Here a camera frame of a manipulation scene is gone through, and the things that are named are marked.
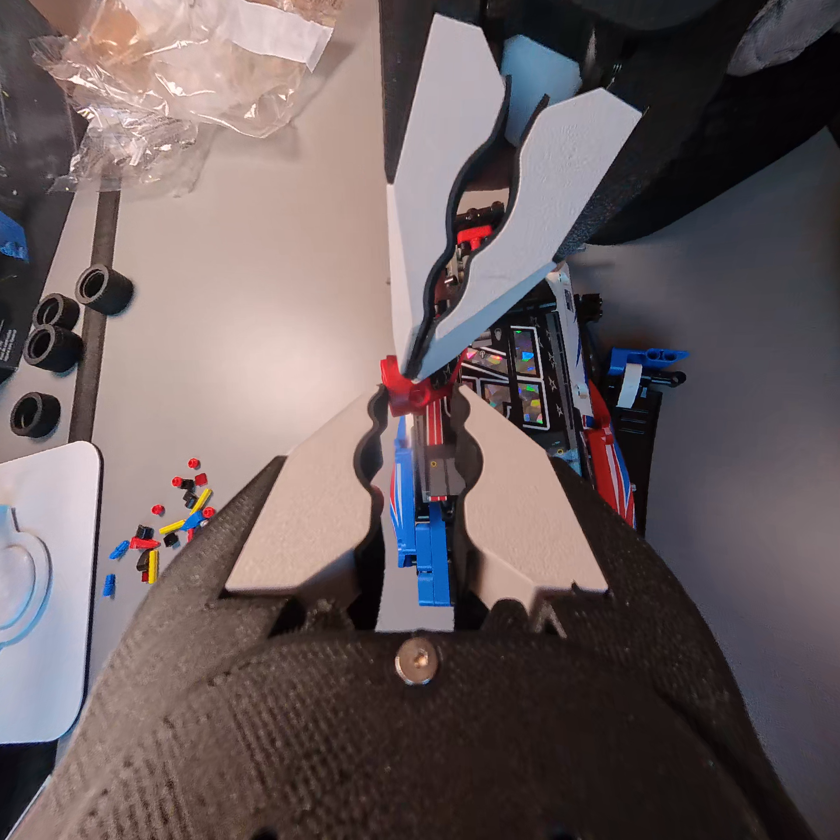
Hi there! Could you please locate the white rounded board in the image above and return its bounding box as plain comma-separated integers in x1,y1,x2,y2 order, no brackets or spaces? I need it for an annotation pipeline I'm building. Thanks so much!
0,441,104,744

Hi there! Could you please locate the black lego set box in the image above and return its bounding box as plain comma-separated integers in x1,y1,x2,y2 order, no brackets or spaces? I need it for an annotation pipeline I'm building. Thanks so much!
0,0,89,385

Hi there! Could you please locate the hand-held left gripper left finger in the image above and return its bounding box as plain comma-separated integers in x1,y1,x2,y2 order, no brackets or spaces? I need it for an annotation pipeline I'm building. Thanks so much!
224,384,388,614

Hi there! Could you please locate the person's right forearm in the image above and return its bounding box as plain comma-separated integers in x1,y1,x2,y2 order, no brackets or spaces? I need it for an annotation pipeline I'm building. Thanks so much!
727,0,840,76

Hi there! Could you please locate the red lego connector piece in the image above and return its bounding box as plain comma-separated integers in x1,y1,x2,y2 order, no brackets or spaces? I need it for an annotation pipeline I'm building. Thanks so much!
381,354,434,416

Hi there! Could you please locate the clear bag with white label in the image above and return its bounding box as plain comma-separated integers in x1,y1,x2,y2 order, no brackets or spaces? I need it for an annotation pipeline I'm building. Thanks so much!
29,0,337,139

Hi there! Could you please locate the black lego tyre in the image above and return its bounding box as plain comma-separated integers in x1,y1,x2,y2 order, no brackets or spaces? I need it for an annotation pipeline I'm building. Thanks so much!
74,264,135,315
33,293,83,329
10,392,63,438
23,323,84,374

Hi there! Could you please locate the pile of small lego pieces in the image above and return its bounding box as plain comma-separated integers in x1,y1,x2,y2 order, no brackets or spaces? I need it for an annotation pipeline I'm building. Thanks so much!
101,457,217,598

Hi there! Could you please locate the lego race car model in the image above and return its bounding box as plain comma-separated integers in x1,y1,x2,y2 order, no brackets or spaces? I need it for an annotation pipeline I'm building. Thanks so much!
381,203,690,608

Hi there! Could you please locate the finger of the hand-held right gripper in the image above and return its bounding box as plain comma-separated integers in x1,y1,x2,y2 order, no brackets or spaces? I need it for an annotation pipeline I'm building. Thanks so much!
407,87,644,385
386,12,514,382

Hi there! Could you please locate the crumpled clear plastic bag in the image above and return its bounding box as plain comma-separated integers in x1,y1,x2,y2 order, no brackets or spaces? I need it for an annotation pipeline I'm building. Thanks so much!
66,101,277,199

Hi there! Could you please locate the blue lego block assembly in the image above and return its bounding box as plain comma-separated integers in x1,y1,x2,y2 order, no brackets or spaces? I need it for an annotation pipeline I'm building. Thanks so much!
0,210,32,263

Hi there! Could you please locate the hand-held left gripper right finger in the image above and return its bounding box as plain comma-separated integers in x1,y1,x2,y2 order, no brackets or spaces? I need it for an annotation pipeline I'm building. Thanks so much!
451,384,610,621

